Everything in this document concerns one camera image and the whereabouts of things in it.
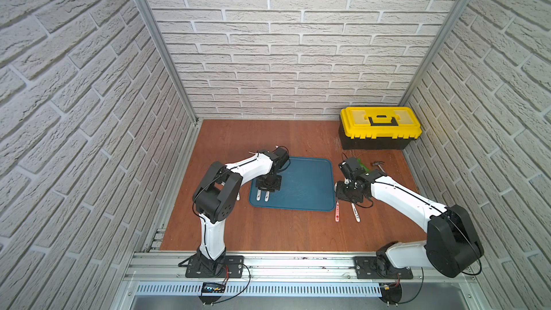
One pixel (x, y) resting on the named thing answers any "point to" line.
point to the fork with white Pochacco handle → (356, 212)
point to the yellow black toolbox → (377, 128)
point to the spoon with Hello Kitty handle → (267, 196)
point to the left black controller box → (212, 288)
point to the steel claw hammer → (377, 163)
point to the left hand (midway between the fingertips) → (266, 184)
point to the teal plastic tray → (308, 185)
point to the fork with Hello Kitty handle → (258, 194)
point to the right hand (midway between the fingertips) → (343, 194)
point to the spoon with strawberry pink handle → (337, 212)
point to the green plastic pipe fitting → (364, 167)
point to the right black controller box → (391, 293)
